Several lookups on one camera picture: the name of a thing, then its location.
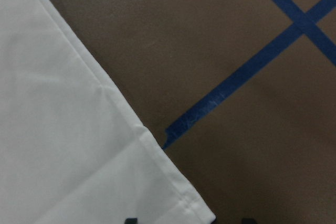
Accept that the white long-sleeve printed shirt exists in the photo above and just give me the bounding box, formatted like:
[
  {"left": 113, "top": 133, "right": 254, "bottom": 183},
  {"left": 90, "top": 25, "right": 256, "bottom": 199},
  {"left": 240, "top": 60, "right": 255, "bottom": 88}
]
[{"left": 1, "top": 0, "right": 215, "bottom": 223}]

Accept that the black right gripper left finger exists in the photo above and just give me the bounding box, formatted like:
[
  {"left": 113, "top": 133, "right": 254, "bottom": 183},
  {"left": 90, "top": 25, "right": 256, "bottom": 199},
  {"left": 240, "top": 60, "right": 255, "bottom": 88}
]
[{"left": 124, "top": 218, "right": 138, "bottom": 224}]

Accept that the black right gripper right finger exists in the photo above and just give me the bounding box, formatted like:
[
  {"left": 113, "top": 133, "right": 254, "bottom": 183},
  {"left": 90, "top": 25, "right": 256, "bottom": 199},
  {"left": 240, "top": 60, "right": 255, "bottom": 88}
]
[{"left": 241, "top": 218, "right": 257, "bottom": 224}]

